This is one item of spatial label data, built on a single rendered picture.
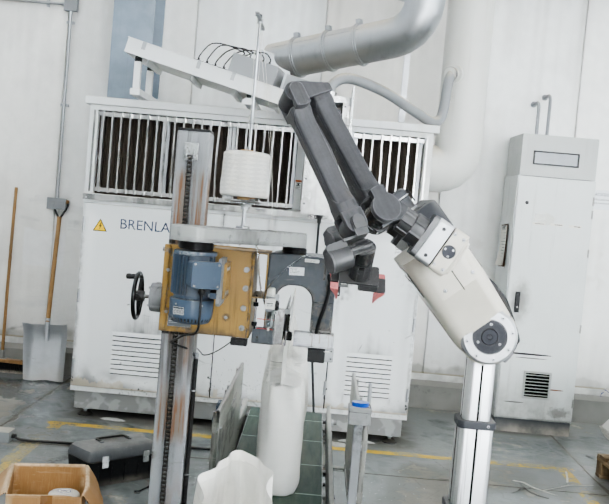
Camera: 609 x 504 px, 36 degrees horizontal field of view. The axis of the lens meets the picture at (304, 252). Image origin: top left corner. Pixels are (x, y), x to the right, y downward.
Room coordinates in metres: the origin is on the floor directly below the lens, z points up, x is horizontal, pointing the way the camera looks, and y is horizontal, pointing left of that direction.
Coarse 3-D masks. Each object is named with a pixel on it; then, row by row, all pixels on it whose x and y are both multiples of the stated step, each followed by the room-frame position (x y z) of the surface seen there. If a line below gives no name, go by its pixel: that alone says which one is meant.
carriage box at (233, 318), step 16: (224, 256) 3.36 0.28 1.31; (240, 256) 3.36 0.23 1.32; (256, 256) 3.41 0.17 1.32; (240, 272) 3.36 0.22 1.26; (256, 272) 3.49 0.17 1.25; (240, 288) 3.36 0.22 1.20; (256, 288) 3.57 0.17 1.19; (160, 304) 3.36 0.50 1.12; (224, 304) 3.36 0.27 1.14; (240, 304) 3.36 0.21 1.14; (160, 320) 3.36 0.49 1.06; (224, 320) 3.36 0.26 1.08; (240, 320) 3.36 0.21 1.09; (240, 336) 3.36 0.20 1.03
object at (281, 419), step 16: (288, 368) 3.92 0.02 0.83; (272, 384) 3.63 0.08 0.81; (288, 384) 3.58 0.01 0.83; (304, 384) 3.82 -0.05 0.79; (272, 400) 3.59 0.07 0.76; (288, 400) 3.59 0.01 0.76; (304, 400) 3.81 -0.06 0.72; (272, 416) 3.58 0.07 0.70; (288, 416) 3.59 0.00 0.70; (272, 432) 3.58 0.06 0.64; (288, 432) 3.58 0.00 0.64; (256, 448) 3.73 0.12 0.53; (272, 448) 3.58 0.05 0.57; (288, 448) 3.58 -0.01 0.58; (272, 464) 3.58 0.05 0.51; (288, 464) 3.58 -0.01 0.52; (288, 480) 3.59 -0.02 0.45
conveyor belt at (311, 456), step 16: (256, 416) 4.92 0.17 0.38; (320, 416) 5.05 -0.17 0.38; (256, 432) 4.58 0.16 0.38; (304, 432) 4.67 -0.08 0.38; (320, 432) 4.69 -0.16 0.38; (240, 448) 4.26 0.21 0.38; (304, 448) 4.36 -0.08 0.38; (320, 448) 4.38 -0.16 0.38; (304, 464) 4.09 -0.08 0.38; (320, 464) 4.11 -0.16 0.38; (304, 480) 3.85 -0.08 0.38; (320, 480) 3.87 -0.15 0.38; (272, 496) 3.60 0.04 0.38; (288, 496) 3.62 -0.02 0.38; (304, 496) 3.64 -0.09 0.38; (320, 496) 3.65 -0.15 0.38
